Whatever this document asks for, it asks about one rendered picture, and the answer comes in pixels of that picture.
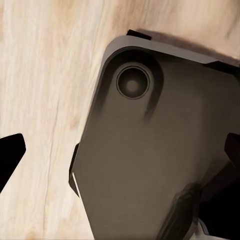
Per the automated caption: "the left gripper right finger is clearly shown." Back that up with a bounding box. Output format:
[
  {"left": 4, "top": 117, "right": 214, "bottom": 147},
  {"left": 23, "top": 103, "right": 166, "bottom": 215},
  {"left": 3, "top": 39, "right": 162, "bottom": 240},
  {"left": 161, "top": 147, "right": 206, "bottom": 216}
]
[{"left": 224, "top": 132, "right": 240, "bottom": 173}]

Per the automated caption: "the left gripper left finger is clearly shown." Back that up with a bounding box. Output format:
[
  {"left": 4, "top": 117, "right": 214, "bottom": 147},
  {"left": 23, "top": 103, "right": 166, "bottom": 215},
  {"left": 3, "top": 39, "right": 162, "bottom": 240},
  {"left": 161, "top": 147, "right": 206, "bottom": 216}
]
[{"left": 0, "top": 133, "right": 26, "bottom": 193}]

